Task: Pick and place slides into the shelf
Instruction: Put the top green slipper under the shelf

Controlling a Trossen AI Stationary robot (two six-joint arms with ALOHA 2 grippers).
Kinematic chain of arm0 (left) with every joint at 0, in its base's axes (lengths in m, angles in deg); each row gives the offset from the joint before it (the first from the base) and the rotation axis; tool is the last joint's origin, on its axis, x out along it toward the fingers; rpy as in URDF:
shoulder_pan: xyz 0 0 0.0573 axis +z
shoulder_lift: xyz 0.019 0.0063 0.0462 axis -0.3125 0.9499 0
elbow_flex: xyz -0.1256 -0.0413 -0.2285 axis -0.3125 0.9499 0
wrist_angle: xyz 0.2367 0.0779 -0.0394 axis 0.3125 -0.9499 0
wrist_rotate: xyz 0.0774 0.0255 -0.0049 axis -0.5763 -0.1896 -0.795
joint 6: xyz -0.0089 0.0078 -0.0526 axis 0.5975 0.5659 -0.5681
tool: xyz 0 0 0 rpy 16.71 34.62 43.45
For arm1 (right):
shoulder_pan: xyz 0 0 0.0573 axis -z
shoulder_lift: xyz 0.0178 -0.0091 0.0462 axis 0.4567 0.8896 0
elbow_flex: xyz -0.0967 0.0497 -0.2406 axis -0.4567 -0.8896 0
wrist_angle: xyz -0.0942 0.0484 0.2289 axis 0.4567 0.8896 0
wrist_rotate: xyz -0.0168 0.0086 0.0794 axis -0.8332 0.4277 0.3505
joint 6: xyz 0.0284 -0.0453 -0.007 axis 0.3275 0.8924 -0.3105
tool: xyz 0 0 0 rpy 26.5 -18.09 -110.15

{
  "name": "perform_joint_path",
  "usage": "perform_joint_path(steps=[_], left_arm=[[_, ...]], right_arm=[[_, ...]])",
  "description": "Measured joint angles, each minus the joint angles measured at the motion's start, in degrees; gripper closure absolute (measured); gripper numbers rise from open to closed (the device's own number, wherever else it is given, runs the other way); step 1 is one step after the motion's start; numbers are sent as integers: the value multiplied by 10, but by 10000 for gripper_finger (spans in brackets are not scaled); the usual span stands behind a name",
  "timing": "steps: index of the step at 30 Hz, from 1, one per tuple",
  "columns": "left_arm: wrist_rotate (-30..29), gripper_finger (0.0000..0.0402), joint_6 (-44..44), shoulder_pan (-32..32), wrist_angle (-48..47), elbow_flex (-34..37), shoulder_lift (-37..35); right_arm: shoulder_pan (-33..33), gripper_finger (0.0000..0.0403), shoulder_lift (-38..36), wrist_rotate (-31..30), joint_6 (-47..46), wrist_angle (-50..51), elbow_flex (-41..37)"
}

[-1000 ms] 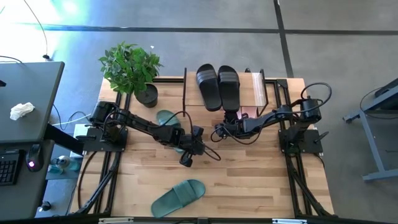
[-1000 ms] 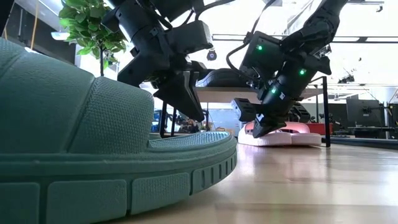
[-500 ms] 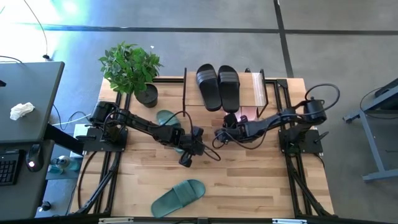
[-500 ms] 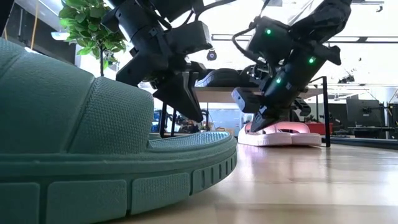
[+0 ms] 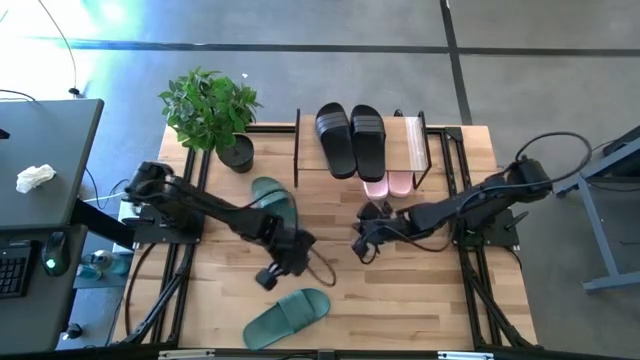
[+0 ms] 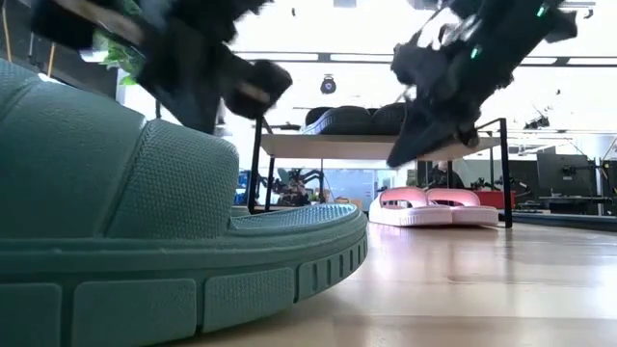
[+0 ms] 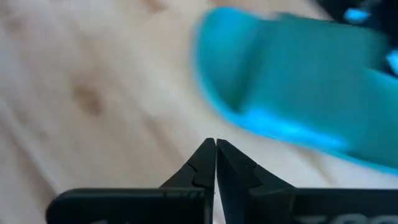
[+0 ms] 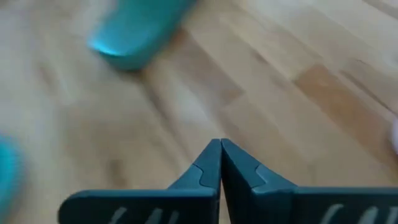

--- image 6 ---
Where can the white ceiling lamp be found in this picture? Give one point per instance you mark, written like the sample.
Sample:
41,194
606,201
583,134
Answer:
90,56

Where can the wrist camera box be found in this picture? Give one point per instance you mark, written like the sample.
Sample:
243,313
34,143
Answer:
262,84
417,67

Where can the red box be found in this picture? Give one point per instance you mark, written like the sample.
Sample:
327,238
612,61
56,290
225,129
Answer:
489,198

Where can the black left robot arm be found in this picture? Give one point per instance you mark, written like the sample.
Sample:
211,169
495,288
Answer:
62,21

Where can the black monitor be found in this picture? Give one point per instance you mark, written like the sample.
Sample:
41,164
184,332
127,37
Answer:
566,173

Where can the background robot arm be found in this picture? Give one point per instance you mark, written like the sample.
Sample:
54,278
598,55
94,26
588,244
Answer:
308,174

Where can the hanging ceiling camera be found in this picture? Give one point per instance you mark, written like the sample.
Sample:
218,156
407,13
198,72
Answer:
328,86

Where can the pink slide sandal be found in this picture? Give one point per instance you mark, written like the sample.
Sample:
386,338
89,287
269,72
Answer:
474,214
410,214

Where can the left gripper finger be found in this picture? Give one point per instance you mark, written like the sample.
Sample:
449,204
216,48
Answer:
193,115

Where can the black frame wooden shelf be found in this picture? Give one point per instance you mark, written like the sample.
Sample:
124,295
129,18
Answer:
328,146

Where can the person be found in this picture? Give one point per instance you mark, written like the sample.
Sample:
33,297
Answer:
443,178

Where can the dark office desk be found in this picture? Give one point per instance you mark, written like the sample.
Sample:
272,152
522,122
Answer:
578,205

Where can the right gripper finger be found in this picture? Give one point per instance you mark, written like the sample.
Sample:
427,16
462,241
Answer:
470,137
419,142

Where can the blue mat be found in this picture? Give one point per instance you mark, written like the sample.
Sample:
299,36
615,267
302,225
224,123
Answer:
569,221

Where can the green leafy plant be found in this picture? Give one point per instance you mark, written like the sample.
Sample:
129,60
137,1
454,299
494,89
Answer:
120,60

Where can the black ceiling fixture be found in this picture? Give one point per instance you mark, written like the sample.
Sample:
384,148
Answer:
537,124

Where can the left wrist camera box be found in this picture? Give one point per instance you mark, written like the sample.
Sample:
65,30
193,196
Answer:
262,84

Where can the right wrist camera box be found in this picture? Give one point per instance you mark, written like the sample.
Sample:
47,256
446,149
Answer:
417,67

